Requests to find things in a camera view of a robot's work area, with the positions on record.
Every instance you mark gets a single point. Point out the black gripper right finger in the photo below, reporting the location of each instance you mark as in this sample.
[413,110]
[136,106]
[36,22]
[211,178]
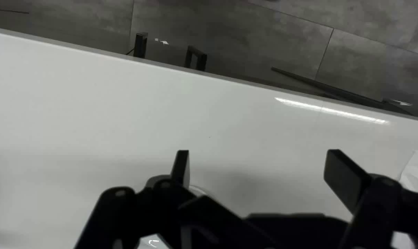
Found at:
[380,207]

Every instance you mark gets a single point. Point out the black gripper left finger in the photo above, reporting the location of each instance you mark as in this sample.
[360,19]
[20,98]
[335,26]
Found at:
[126,215]

